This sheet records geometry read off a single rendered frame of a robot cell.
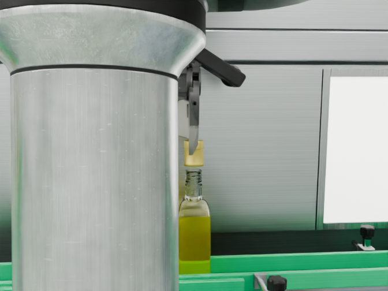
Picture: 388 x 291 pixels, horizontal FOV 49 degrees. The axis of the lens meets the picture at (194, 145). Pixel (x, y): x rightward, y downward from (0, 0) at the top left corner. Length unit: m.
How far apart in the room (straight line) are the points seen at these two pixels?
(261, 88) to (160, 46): 0.68
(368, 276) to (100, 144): 0.70
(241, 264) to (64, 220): 0.67
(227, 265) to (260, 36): 0.45
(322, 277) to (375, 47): 0.47
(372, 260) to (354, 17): 0.49
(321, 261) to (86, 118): 0.74
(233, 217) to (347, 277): 0.25
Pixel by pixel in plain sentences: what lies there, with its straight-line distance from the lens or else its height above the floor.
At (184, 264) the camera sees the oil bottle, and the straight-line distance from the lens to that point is 0.76.
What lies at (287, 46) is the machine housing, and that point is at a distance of 0.89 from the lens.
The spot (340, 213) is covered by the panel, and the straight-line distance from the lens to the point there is 0.97.
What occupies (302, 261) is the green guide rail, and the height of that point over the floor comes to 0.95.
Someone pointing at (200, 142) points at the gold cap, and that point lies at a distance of 0.72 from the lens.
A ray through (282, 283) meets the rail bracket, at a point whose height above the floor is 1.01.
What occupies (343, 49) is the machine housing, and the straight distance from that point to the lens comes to 0.93.
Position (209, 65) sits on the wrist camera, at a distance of 0.70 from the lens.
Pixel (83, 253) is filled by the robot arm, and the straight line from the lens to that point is 0.20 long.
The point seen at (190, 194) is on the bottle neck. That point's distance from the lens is 0.74.
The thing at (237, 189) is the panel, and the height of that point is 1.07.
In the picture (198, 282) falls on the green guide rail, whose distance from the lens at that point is 0.74.
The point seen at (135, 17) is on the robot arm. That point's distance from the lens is 0.18.
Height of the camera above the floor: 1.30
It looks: 9 degrees down
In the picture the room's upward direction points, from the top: straight up
